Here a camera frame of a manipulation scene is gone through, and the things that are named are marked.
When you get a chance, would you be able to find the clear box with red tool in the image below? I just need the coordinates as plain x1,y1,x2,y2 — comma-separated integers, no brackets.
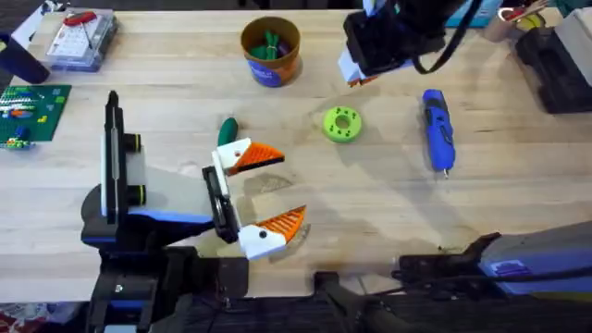
45,7,117,74

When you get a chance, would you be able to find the green board with blocks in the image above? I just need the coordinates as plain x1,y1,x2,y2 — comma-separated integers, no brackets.
0,83,73,150

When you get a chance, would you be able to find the green toy vegetable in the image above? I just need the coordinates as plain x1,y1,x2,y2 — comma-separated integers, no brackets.
216,116,240,147

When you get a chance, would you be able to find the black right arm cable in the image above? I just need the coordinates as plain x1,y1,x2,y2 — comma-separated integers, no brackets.
410,0,485,76

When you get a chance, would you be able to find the brown tub with toys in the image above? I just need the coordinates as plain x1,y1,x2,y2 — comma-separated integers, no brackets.
240,16,302,89

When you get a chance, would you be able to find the green disc with holes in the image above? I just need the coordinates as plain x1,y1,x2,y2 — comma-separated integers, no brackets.
321,105,364,144

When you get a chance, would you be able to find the black case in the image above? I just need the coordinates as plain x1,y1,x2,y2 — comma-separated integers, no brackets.
514,26,592,116

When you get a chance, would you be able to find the blue electric screwdriver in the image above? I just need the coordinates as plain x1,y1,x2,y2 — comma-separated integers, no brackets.
421,88,457,180

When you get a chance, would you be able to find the left wrist flat plate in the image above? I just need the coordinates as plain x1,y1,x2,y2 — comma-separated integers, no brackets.
100,90,128,226

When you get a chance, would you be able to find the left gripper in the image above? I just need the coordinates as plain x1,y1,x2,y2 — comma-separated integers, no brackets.
120,132,309,262

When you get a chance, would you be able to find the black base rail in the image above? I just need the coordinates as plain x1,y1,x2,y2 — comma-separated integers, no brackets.
152,270,592,333

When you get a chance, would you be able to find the white box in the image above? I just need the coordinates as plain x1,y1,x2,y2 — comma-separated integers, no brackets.
553,6,592,88

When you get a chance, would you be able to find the teal zip pouch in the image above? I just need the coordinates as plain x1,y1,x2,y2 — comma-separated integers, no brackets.
446,0,504,29

